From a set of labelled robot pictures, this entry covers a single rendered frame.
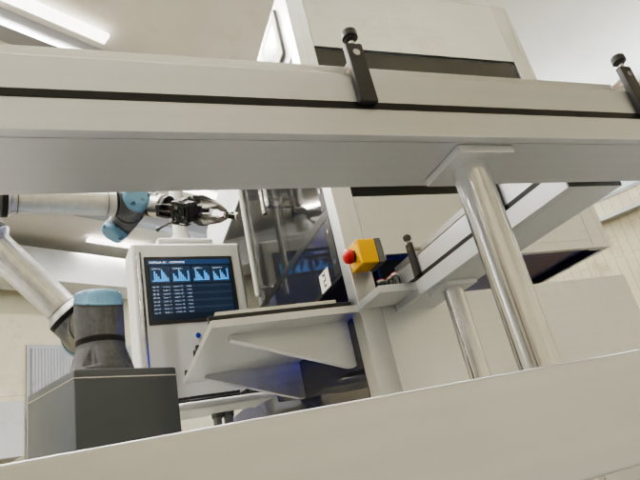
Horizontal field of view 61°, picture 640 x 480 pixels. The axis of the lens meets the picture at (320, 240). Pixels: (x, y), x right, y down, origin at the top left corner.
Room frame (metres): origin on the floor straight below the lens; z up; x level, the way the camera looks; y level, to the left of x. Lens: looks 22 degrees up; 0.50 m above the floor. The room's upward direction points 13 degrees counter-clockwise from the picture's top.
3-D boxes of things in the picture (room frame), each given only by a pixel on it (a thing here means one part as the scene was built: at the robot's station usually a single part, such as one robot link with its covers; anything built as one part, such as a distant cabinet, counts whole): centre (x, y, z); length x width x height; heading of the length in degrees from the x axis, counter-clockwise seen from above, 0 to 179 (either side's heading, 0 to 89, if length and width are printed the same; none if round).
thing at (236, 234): (2.61, 0.42, 1.51); 0.49 x 0.01 x 0.59; 23
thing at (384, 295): (1.40, -0.16, 0.87); 0.14 x 0.13 x 0.02; 113
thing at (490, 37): (2.58, -0.12, 1.54); 2.06 x 1.00 x 1.11; 23
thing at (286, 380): (1.94, 0.33, 0.80); 0.34 x 0.03 x 0.13; 113
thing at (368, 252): (1.40, -0.11, 1.00); 0.08 x 0.07 x 0.07; 113
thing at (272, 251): (2.11, 0.21, 1.51); 0.47 x 0.01 x 0.59; 23
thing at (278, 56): (1.63, 0.02, 1.96); 0.21 x 0.01 x 0.21; 23
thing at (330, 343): (1.48, 0.14, 0.80); 0.34 x 0.03 x 0.13; 113
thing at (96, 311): (1.29, 0.59, 0.96); 0.13 x 0.12 x 0.14; 37
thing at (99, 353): (1.29, 0.59, 0.84); 0.15 x 0.15 x 0.10
